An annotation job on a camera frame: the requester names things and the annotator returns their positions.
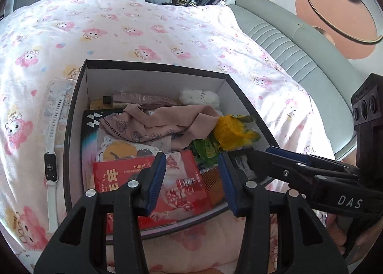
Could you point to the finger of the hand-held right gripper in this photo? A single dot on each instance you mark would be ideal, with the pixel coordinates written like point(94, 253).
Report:
point(269, 166)
point(299, 157)

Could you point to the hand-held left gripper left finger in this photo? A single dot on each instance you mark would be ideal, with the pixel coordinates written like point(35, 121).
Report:
point(157, 181)

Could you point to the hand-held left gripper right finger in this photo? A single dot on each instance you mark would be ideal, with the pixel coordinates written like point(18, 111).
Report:
point(226, 181)

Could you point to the orange cartoon sticker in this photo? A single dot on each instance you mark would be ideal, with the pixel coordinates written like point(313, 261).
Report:
point(119, 149)

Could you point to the pink printed cloth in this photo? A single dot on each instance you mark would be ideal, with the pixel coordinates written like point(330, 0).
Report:
point(167, 121)

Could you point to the black cardboard box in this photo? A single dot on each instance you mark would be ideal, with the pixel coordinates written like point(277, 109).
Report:
point(77, 97)

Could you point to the person's right hand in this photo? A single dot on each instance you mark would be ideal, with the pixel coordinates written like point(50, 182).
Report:
point(335, 232)

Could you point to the wooden comb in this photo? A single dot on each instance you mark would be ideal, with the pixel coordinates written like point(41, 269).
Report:
point(214, 188)

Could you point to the green snack packet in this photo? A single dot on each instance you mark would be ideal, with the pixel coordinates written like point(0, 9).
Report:
point(208, 151)

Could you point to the yellow artificial flower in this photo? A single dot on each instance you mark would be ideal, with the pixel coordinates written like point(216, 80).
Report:
point(233, 131)

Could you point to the black rainbow screen protector package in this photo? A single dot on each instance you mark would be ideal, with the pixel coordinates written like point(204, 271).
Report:
point(89, 142)

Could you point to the brown cosmetic tube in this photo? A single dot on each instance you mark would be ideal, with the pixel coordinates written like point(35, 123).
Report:
point(140, 98)

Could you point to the white plush toy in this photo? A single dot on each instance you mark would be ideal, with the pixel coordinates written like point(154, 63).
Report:
point(199, 98)

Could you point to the small tan box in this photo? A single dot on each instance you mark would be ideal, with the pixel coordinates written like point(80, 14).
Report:
point(96, 105)

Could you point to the white smartwatch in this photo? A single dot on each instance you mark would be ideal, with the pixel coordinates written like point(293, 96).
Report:
point(51, 166)

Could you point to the grey padded headboard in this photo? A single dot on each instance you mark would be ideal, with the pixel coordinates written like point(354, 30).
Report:
point(278, 46)

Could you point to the pink cartoon printed blanket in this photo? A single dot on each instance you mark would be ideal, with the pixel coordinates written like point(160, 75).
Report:
point(149, 31)

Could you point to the round orange wall decoration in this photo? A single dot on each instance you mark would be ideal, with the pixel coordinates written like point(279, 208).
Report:
point(335, 10)

